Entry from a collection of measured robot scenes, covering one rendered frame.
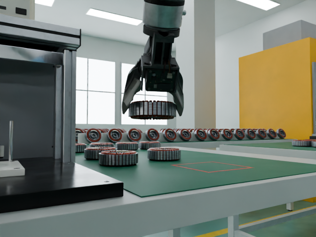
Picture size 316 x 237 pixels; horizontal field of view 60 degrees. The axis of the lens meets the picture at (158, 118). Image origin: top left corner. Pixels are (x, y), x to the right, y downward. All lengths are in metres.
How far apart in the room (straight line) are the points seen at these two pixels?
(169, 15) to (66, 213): 0.36
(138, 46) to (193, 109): 4.27
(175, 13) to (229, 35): 6.89
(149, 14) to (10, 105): 0.50
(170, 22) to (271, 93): 3.53
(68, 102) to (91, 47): 6.96
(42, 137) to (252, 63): 3.69
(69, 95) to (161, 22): 0.32
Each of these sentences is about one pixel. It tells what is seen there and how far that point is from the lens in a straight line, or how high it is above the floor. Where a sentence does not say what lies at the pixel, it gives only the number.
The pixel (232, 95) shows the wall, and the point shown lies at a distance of 7.02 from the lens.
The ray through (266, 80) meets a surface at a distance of 4.07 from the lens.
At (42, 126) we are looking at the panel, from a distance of 0.87.
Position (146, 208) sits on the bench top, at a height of 0.74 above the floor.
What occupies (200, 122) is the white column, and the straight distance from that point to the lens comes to 4.39.
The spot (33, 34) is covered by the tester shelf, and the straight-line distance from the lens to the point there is 0.75.
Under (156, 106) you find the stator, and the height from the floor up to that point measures 0.90.
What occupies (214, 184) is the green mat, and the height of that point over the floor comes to 0.75.
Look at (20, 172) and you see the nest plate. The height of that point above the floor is 0.78.
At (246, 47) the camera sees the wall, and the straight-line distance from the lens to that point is 6.93.
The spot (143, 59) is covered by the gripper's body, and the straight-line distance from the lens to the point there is 0.56.
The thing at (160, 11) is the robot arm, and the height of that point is 1.06.
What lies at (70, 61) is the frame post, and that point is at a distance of 0.74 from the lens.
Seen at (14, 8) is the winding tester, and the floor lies 1.15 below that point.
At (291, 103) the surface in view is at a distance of 3.82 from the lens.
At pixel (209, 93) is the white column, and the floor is 1.44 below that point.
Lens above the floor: 0.85
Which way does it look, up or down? 2 degrees up
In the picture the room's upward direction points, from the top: straight up
